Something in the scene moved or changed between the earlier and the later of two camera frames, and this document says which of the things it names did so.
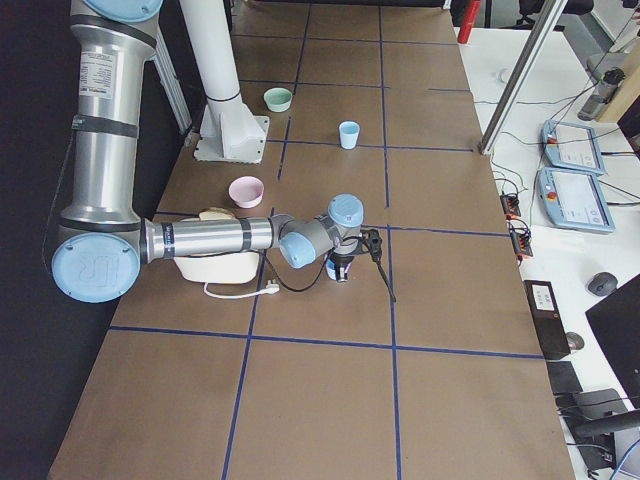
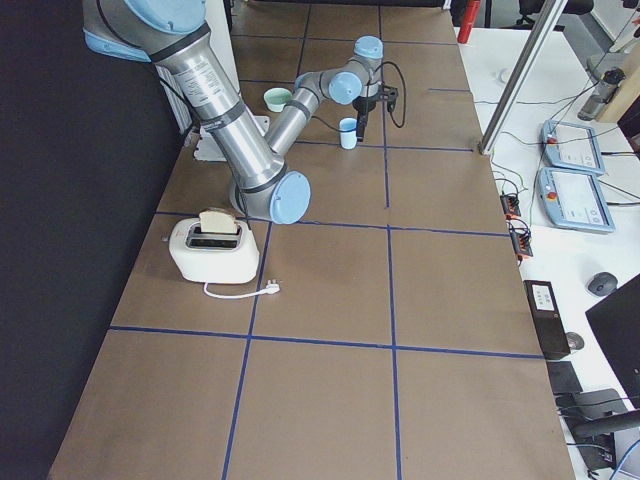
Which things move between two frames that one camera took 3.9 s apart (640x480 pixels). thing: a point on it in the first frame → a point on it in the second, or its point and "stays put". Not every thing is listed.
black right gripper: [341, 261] → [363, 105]
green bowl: [278, 99] stays put
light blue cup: [349, 133] stays put
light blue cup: [330, 268] → [347, 124]
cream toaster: [239, 267] stays put
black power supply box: [548, 317] stays put
